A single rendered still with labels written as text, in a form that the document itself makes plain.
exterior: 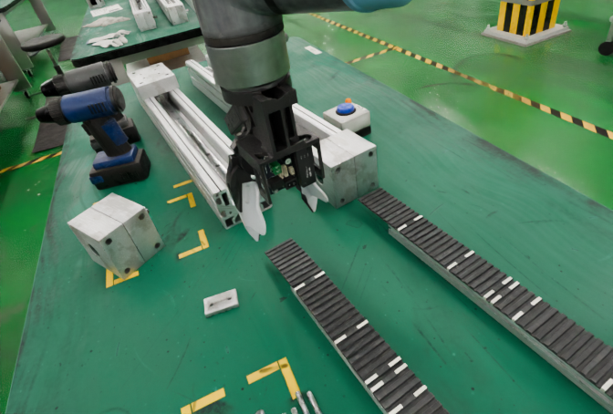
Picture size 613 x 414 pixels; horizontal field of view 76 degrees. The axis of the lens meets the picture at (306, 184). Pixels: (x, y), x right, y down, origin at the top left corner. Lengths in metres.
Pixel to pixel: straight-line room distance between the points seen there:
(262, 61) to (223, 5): 0.05
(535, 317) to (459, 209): 0.24
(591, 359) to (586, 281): 0.14
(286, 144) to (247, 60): 0.09
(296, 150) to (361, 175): 0.35
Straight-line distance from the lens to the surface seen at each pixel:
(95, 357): 0.67
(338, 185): 0.70
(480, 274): 0.58
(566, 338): 0.55
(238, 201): 0.47
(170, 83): 1.21
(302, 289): 0.57
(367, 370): 0.49
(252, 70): 0.36
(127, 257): 0.73
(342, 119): 0.89
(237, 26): 0.35
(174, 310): 0.66
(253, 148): 0.41
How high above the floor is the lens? 1.25
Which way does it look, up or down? 36 degrees down
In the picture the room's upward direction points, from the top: 11 degrees counter-clockwise
